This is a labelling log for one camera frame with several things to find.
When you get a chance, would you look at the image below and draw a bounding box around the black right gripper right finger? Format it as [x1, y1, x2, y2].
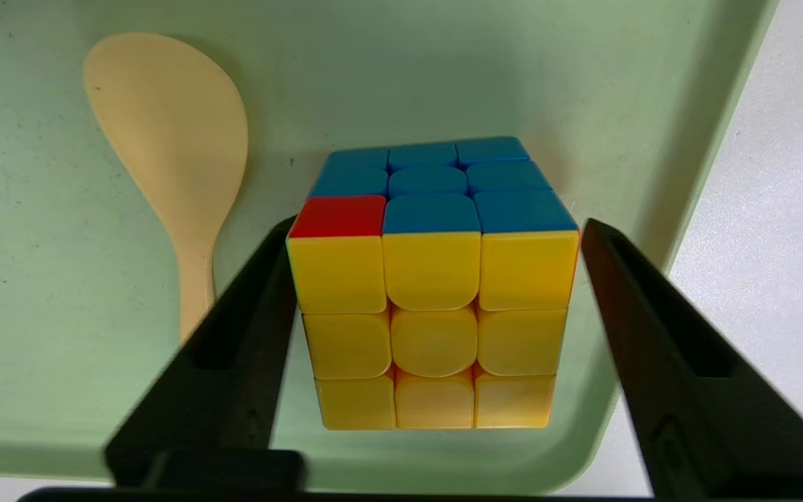
[581, 218, 803, 499]

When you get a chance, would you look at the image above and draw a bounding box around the colourful puzzle cube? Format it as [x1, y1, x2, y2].
[286, 136, 581, 431]

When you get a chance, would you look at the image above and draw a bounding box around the wooden spoon with blue handle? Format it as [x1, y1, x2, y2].
[83, 31, 249, 346]

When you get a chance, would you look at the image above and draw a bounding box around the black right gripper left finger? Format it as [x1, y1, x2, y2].
[104, 216, 305, 489]

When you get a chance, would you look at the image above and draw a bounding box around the light green plastic tray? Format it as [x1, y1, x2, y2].
[0, 0, 782, 496]

